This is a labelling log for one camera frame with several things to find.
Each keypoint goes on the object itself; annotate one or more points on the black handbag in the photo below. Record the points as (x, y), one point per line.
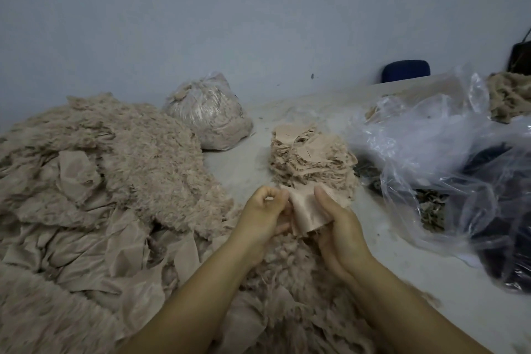
(521, 57)

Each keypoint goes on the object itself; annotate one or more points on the beige scrap strips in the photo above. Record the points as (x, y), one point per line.
(299, 308)

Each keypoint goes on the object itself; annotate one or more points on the beige fur pile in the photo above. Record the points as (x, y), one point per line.
(508, 96)

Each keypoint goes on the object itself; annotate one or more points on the person's left hand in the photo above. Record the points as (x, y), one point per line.
(259, 221)

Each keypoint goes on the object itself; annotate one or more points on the person's right forearm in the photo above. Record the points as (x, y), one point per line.
(419, 316)

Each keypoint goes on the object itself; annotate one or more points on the blue chair back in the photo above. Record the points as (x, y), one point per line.
(406, 71)

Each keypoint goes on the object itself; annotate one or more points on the person's left forearm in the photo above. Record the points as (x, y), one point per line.
(187, 312)

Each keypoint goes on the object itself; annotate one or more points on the clear bag of beige scraps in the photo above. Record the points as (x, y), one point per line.
(207, 113)

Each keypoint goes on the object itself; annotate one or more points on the stack of sorted beige pieces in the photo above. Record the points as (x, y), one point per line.
(278, 163)

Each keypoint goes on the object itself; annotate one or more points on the large pile beige fabric scraps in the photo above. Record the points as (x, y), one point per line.
(91, 217)

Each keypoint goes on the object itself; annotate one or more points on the person's right hand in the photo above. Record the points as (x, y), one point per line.
(342, 238)

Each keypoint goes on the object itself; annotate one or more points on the large clear plastic bag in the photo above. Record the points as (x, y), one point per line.
(423, 146)

